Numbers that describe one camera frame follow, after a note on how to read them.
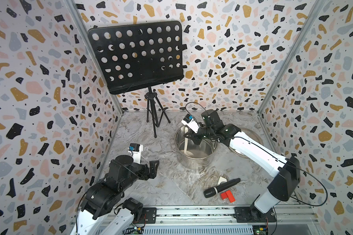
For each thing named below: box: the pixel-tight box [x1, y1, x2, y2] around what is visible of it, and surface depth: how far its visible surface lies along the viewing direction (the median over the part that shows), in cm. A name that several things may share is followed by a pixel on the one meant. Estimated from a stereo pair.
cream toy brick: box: [217, 176, 228, 185], surface depth 86 cm
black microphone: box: [203, 177, 241, 198], surface depth 83 cm
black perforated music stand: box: [87, 20, 188, 138], surface depth 67 cm
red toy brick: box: [220, 189, 236, 203], surface depth 82 cm
